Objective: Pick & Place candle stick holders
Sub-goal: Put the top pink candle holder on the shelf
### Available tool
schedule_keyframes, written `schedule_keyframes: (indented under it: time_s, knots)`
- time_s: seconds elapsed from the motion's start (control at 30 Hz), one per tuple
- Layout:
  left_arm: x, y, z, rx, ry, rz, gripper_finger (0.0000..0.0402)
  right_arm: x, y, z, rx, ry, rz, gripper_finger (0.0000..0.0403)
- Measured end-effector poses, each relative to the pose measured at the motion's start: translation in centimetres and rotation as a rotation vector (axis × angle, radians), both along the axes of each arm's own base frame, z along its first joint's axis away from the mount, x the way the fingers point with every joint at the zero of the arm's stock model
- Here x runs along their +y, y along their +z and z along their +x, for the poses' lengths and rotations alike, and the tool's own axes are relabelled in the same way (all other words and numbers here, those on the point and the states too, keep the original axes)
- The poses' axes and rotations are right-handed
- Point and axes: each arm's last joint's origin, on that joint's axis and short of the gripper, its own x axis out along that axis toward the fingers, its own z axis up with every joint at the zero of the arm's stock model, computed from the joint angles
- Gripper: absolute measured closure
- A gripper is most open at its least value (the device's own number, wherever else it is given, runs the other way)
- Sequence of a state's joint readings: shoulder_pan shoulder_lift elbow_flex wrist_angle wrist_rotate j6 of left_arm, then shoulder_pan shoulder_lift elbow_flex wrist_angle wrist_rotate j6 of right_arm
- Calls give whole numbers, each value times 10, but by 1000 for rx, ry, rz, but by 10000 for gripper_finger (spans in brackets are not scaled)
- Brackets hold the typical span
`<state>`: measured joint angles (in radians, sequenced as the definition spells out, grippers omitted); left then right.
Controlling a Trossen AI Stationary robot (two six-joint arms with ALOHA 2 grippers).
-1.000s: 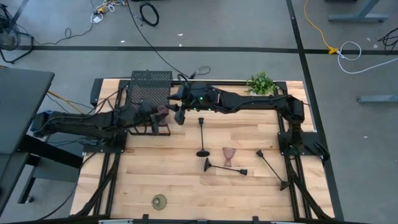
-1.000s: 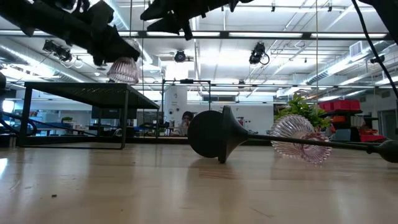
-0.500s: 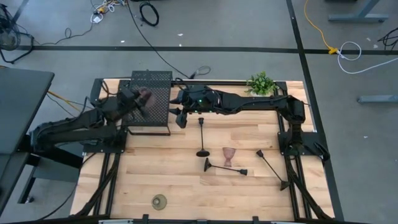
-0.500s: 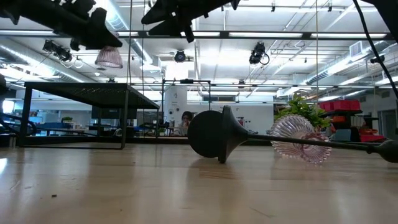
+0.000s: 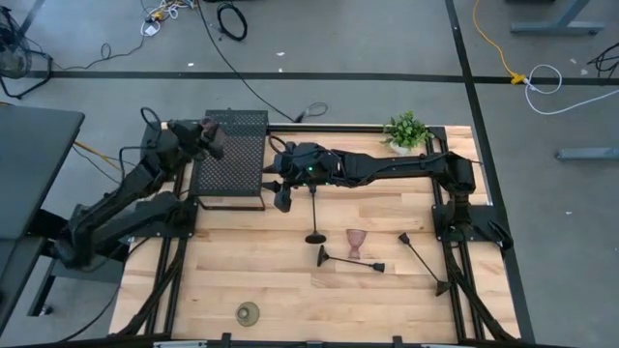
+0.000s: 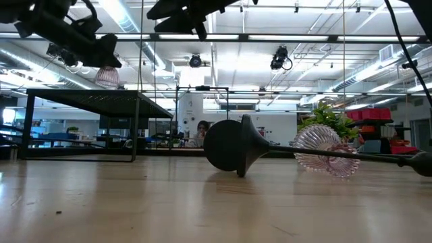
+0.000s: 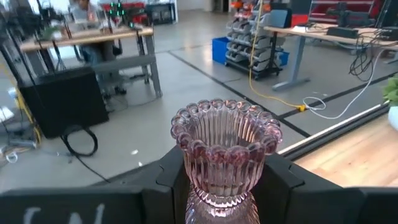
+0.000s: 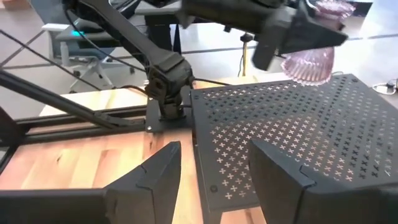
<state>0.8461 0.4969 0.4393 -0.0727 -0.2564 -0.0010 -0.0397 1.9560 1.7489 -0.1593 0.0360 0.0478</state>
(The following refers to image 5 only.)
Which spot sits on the tall black candlestick holder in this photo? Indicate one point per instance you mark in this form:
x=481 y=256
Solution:
x=441 y=288
x=323 y=256
x=315 y=238

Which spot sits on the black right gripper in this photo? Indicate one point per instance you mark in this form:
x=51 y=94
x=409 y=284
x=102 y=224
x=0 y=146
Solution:
x=309 y=164

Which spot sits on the grey desk base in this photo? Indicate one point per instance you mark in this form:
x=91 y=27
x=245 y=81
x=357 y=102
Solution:
x=97 y=275

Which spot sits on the black aluminium table frame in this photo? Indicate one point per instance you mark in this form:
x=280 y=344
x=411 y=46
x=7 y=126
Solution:
x=338 y=128

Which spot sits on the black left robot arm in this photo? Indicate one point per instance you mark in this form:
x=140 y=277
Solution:
x=126 y=186

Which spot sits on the black perforated metal shelf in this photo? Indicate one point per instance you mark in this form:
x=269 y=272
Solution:
x=232 y=164

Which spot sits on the grey desk leg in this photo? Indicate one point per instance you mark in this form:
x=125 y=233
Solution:
x=556 y=27

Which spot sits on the black desk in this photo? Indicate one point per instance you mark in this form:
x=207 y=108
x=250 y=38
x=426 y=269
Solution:
x=34 y=169

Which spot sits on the small green potted plant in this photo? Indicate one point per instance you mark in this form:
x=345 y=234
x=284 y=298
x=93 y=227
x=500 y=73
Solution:
x=406 y=130

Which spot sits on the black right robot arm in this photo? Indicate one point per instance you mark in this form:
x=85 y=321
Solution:
x=396 y=166

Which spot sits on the black floor fan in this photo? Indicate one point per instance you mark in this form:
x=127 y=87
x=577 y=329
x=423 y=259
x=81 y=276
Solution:
x=12 y=58

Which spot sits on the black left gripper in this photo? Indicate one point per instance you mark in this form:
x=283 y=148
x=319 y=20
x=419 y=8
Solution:
x=186 y=140

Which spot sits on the grey floor bar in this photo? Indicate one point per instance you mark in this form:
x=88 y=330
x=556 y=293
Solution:
x=590 y=153

